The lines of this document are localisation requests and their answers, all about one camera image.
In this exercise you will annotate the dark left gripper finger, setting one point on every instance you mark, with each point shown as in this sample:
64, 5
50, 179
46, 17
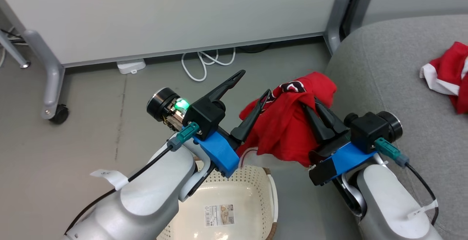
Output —
252, 119
225, 88

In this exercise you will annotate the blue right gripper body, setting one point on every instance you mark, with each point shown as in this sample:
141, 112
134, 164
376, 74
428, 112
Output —
347, 157

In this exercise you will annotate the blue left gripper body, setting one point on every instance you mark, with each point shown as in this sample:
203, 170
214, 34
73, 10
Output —
219, 152

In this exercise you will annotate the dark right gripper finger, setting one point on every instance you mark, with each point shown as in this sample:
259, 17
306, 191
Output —
316, 126
331, 119

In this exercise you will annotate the red garment with printed logo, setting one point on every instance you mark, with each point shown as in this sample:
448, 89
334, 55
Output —
285, 130

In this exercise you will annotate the red garment with white trim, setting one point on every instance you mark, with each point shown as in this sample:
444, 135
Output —
451, 71

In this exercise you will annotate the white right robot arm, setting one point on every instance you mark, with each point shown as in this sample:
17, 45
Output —
387, 203

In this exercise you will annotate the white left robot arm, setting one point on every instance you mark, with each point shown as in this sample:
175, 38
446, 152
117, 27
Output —
146, 196

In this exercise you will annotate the grey fabric sofa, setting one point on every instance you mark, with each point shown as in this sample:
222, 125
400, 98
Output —
395, 68

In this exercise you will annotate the cream perforated laundry basket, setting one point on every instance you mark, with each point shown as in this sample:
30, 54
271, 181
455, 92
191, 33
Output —
241, 192

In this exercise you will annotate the paper label sticker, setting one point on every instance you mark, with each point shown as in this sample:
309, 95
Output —
219, 215

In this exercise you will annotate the large white partition panel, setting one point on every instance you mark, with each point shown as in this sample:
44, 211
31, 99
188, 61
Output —
164, 13

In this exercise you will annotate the white power adapter box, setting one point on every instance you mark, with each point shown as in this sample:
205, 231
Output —
131, 66

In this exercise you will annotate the black caster wheel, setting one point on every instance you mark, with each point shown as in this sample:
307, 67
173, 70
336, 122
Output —
60, 115

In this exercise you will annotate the grey partition leg with caster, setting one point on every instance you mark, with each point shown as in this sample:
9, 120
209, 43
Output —
49, 79

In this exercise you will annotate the grey metal table leg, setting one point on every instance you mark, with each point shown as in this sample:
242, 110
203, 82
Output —
12, 53

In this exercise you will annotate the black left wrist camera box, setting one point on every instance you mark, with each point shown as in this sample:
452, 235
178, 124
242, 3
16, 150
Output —
204, 115

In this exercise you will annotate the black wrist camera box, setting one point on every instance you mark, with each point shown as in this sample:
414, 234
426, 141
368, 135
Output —
365, 128
204, 115

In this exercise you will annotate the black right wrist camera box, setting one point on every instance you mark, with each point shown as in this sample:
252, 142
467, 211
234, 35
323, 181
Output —
365, 128

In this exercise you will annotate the teal left camera connector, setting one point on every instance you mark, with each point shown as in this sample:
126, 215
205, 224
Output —
184, 134

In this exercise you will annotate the teal camera connector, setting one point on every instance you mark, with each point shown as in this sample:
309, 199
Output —
184, 134
389, 151

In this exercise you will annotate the teal right camera connector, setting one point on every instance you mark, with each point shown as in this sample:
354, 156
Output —
389, 151

